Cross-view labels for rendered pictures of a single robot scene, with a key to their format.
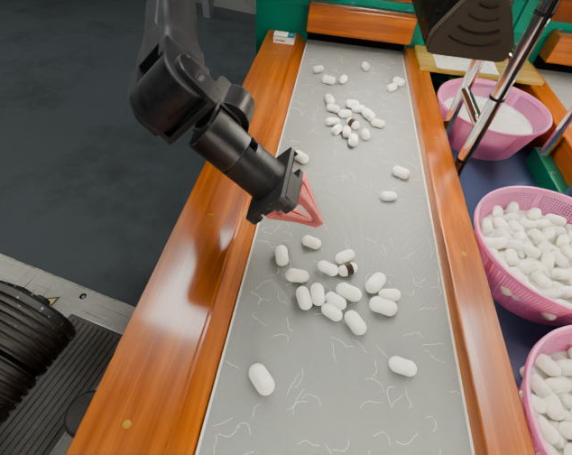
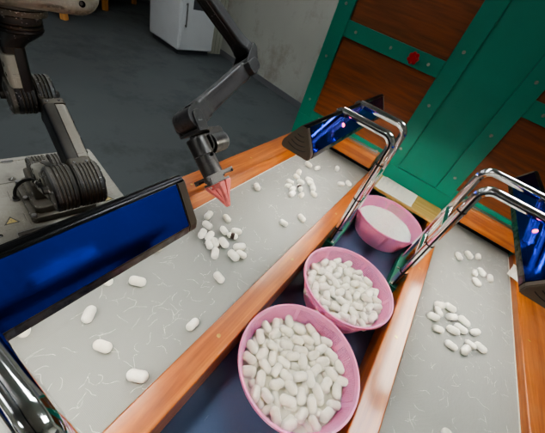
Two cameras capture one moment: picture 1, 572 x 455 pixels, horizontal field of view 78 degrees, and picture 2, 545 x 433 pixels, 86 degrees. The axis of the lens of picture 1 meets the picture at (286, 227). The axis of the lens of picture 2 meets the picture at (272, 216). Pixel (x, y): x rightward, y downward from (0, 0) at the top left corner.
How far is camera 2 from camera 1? 45 cm
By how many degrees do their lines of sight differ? 15
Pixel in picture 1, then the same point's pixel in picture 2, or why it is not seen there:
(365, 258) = (246, 238)
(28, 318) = (94, 177)
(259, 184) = (205, 170)
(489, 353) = (260, 294)
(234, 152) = (199, 151)
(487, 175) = (363, 253)
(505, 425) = (238, 315)
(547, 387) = (277, 324)
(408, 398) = (211, 289)
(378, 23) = (354, 149)
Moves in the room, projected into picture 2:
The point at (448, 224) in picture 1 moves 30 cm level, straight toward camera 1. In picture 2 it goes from (298, 246) to (199, 263)
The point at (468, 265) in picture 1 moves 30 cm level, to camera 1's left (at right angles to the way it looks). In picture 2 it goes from (289, 264) to (205, 207)
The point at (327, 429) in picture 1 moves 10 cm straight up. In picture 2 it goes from (168, 277) to (170, 249)
